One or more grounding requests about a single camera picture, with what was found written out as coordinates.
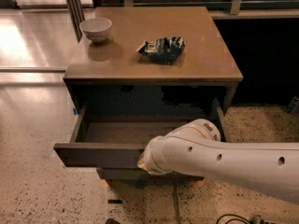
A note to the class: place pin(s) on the wooden drawer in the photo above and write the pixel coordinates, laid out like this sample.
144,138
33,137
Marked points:
113,136

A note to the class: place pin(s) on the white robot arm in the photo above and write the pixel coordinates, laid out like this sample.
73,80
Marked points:
196,149

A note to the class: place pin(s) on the brown wooden drawer cabinet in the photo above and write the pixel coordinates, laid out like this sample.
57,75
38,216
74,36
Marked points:
159,63

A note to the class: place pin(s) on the crumpled blue chip bag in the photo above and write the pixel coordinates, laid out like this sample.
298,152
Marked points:
163,50

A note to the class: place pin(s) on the blue tape piece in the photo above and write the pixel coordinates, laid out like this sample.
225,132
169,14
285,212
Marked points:
75,111

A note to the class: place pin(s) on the white ceramic bowl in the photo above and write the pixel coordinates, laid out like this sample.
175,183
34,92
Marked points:
97,30

